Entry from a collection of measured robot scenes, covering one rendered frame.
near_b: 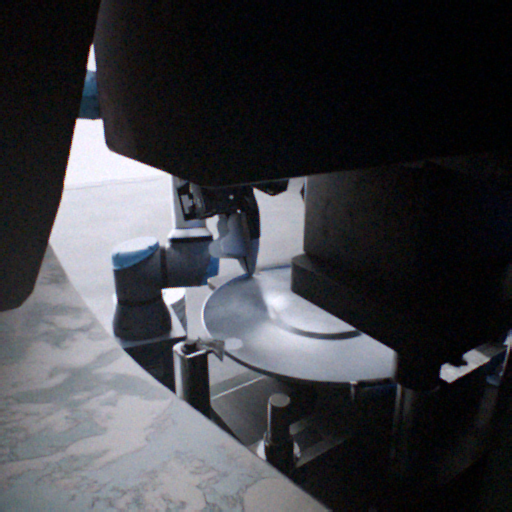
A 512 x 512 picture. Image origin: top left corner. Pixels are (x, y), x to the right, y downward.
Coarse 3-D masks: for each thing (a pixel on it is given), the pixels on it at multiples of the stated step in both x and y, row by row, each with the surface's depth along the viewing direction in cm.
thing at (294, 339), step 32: (224, 288) 60; (256, 288) 60; (288, 288) 60; (224, 320) 52; (256, 320) 52; (288, 320) 51; (320, 320) 51; (224, 352) 45; (256, 352) 46; (288, 352) 46; (320, 352) 46; (352, 352) 46; (384, 352) 46; (320, 384) 41
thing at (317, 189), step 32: (320, 192) 39; (352, 192) 36; (384, 192) 33; (416, 192) 31; (448, 192) 32; (480, 192) 34; (320, 224) 40; (352, 224) 36; (384, 224) 34; (416, 224) 31; (448, 224) 33; (480, 224) 35; (320, 256) 41; (352, 256) 37; (384, 256) 34; (416, 256) 32; (448, 256) 34; (480, 256) 37; (416, 288) 33
